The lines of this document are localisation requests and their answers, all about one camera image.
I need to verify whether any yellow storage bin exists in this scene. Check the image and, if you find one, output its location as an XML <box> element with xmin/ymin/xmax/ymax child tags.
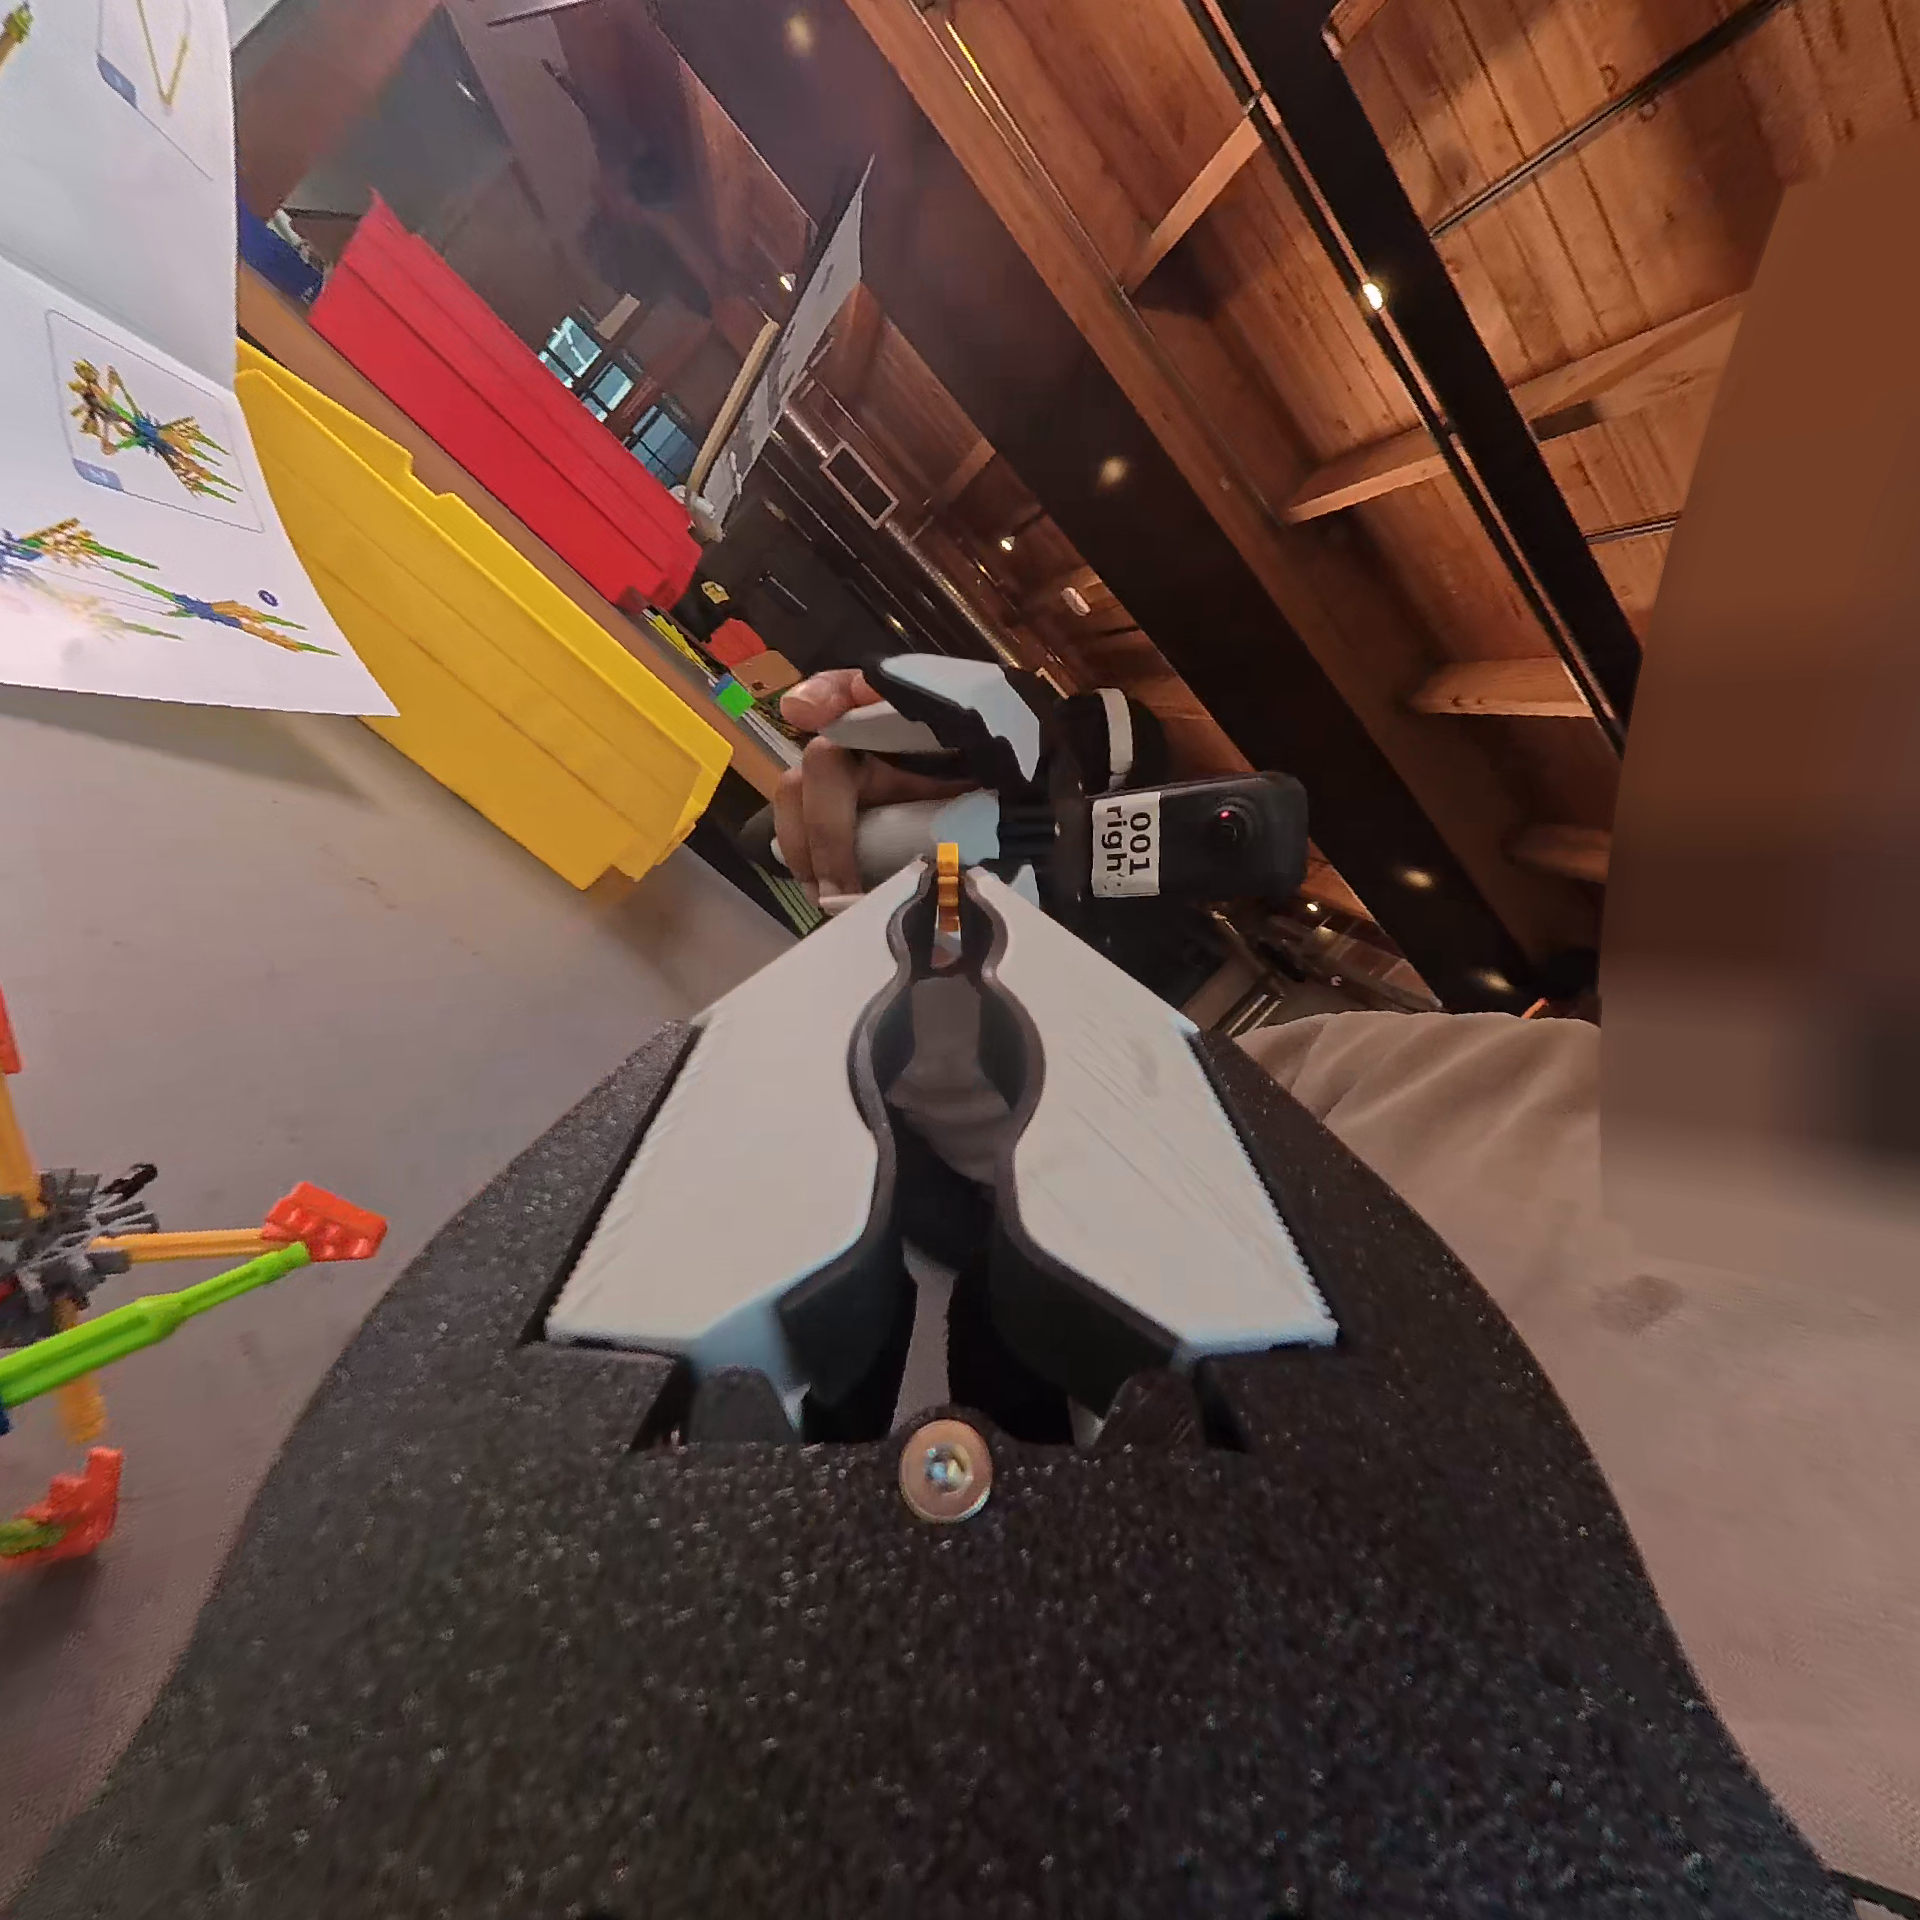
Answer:
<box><xmin>235</xmin><ymin>342</ymin><xmax>738</xmax><ymax>890</ymax></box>

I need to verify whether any colourful toy construction model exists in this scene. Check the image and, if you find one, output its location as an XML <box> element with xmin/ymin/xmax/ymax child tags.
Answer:
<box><xmin>0</xmin><ymin>982</ymin><xmax>389</xmax><ymax>1571</ymax></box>

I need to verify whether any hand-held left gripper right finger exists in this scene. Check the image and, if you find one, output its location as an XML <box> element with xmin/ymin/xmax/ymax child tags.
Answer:
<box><xmin>958</xmin><ymin>872</ymin><xmax>1340</xmax><ymax>1434</ymax></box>

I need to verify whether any hanging white banner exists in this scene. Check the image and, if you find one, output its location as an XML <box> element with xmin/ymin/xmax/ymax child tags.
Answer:
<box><xmin>692</xmin><ymin>157</ymin><xmax>874</xmax><ymax>542</ymax></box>

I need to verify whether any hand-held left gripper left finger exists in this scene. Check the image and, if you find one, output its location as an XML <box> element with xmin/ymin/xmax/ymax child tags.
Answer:
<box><xmin>548</xmin><ymin>872</ymin><xmax>941</xmax><ymax>1434</ymax></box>

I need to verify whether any dark framed window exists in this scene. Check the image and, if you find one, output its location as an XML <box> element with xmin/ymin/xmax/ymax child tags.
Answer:
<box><xmin>537</xmin><ymin>315</ymin><xmax>696</xmax><ymax>488</ymax></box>

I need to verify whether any red storage bin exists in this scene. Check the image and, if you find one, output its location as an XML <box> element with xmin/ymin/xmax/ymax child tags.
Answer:
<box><xmin>311</xmin><ymin>190</ymin><xmax>703</xmax><ymax>614</ymax></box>

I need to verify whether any printed instruction sheet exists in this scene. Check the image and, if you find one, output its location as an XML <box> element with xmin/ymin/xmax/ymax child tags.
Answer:
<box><xmin>0</xmin><ymin>0</ymin><xmax>399</xmax><ymax>722</ymax></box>

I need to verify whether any grey desk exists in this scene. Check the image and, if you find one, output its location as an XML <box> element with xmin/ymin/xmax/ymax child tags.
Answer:
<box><xmin>0</xmin><ymin>705</ymin><xmax>818</xmax><ymax>1801</ymax></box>

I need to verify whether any person's right hand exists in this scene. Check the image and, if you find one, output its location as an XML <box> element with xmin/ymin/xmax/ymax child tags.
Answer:
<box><xmin>770</xmin><ymin>671</ymin><xmax>900</xmax><ymax>918</ymax></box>

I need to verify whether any blue storage bin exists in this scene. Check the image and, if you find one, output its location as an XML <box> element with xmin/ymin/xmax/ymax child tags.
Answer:
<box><xmin>239</xmin><ymin>201</ymin><xmax>326</xmax><ymax>304</ymax></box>

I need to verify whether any person's brown hoodie torso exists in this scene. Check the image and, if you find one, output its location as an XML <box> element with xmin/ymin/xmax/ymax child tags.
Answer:
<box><xmin>1234</xmin><ymin>1012</ymin><xmax>1920</xmax><ymax>1893</ymax></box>

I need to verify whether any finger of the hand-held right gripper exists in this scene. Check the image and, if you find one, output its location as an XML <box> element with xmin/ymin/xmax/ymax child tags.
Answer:
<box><xmin>874</xmin><ymin>655</ymin><xmax>1050</xmax><ymax>789</ymax></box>
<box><xmin>928</xmin><ymin>791</ymin><xmax>1049</xmax><ymax>867</ymax></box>

